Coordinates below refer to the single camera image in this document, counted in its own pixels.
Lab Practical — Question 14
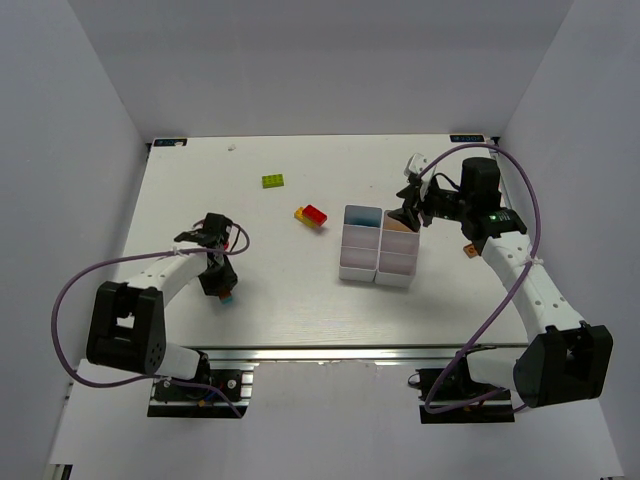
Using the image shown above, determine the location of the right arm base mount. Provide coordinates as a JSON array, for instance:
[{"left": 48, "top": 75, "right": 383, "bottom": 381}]
[{"left": 407, "top": 368, "right": 515, "bottom": 425}]

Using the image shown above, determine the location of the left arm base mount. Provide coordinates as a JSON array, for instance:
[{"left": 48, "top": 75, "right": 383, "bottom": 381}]
[{"left": 147, "top": 361, "right": 256, "bottom": 419}]

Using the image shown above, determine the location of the brown lego brick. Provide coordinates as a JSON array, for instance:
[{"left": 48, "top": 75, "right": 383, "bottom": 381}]
[
  {"left": 463, "top": 244, "right": 478, "bottom": 258},
  {"left": 218, "top": 289, "right": 233, "bottom": 304}
]

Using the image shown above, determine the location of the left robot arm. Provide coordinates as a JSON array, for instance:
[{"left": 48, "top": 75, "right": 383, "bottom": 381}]
[{"left": 86, "top": 213, "right": 238, "bottom": 383}]

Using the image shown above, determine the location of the lime green lego brick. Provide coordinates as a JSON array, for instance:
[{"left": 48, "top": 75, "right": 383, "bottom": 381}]
[{"left": 261, "top": 174, "right": 285, "bottom": 189}]

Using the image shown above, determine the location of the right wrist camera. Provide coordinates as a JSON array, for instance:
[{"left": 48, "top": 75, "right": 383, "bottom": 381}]
[{"left": 404, "top": 153, "right": 432, "bottom": 198}]

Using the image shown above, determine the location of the right white divided container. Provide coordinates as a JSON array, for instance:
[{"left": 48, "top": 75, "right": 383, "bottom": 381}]
[{"left": 374, "top": 210, "right": 420, "bottom": 288}]

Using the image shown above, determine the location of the aluminium rail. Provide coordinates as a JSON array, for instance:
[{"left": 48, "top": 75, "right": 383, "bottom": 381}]
[{"left": 89, "top": 344, "right": 531, "bottom": 371}]

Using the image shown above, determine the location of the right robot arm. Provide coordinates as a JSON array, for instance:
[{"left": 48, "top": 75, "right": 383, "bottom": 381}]
[{"left": 390, "top": 154, "right": 613, "bottom": 408}]

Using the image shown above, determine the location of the red lego brick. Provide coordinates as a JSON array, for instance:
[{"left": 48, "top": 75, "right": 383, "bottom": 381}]
[{"left": 303, "top": 204, "right": 327, "bottom": 227}]

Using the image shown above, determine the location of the left blue corner label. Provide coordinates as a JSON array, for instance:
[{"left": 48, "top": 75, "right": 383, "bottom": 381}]
[{"left": 152, "top": 138, "right": 188, "bottom": 148}]

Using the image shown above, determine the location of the yellow lego brick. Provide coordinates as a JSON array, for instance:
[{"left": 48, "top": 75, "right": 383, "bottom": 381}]
[{"left": 294, "top": 207, "right": 319, "bottom": 229}]

